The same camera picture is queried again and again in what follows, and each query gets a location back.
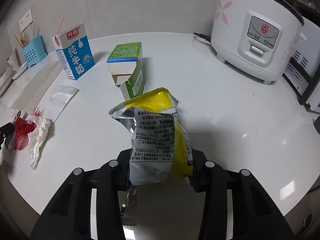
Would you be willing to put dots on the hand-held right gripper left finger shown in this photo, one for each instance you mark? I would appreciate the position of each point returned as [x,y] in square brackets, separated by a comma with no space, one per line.
[123,160]

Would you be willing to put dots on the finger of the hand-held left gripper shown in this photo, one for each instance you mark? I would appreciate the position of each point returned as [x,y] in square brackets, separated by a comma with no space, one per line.
[6,128]
[6,142]

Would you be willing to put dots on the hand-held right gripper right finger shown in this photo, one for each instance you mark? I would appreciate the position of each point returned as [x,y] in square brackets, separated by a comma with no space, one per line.
[200,160]

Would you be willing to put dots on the red mesh net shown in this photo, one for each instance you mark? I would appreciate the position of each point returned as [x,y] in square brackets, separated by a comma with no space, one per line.
[21,132]

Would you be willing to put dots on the white tissue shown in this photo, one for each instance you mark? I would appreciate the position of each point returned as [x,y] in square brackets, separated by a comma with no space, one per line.
[40,130]

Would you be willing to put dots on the yellow and silver snack packet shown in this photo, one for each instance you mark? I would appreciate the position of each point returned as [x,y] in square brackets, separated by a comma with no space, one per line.
[155,140]

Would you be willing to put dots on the foil dish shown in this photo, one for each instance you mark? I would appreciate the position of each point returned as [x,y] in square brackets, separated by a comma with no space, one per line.
[20,70]

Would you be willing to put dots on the clear plastic bag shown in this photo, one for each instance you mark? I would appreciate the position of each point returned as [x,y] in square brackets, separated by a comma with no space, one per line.
[61,97]

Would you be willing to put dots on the blue utensil holder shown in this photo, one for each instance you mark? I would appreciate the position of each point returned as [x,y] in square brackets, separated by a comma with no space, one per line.
[33,51]

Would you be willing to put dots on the blue and white milk carton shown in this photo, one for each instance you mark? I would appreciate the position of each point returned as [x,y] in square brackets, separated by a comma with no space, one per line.
[76,57]

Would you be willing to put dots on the green and white cardboard box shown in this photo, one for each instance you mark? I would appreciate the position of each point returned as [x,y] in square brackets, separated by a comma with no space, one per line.
[125,55]

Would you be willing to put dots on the pink drinking straw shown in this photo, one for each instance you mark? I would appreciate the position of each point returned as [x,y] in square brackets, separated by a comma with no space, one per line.
[60,26]

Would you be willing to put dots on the white countertop oven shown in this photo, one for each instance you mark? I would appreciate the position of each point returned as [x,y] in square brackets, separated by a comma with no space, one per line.
[303,75]

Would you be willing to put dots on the white flowered rice cooker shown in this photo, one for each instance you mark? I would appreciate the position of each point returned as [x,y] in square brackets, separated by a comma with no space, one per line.
[240,17]

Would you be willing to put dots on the white wall socket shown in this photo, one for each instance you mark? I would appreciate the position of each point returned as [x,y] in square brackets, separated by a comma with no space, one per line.
[26,18]

